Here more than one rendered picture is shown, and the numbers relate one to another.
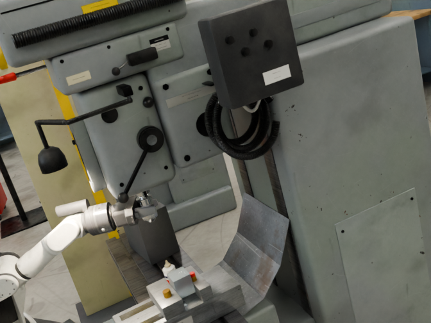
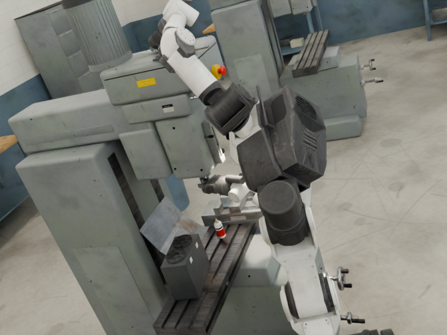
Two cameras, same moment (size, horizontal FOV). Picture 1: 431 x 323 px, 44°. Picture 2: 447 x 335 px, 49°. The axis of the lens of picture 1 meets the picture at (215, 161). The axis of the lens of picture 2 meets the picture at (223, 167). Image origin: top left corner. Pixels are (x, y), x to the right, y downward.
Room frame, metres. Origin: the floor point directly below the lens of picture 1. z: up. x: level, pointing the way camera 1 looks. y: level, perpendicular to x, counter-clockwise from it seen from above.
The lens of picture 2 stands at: (2.91, 1.81, 2.28)
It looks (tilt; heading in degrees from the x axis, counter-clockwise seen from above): 25 degrees down; 225
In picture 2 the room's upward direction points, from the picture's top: 19 degrees counter-clockwise
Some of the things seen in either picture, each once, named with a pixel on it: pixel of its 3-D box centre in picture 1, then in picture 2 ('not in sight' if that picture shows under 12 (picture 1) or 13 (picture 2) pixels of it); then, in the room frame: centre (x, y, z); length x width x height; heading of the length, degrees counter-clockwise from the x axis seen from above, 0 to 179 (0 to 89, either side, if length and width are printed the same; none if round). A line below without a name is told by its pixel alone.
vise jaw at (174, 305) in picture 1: (165, 298); (238, 201); (1.32, 0.24, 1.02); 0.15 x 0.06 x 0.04; 20
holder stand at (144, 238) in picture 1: (146, 225); (186, 265); (1.83, 0.31, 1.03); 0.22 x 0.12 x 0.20; 25
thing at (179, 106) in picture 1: (184, 111); (155, 144); (1.54, 0.05, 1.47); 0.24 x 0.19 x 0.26; 17
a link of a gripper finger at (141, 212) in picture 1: (145, 211); not in sight; (1.45, 0.24, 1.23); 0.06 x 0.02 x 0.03; 86
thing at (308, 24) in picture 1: (259, 17); (88, 117); (1.63, -0.24, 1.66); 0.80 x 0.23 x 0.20; 107
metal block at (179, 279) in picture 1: (181, 282); (227, 199); (1.34, 0.19, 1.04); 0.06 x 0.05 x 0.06; 20
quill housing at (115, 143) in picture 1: (123, 132); (189, 139); (1.49, 0.23, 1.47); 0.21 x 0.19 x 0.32; 17
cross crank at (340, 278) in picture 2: not in sight; (334, 278); (1.33, 0.71, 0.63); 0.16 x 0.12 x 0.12; 107
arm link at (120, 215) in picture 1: (117, 215); (219, 185); (1.49, 0.32, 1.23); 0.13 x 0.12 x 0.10; 176
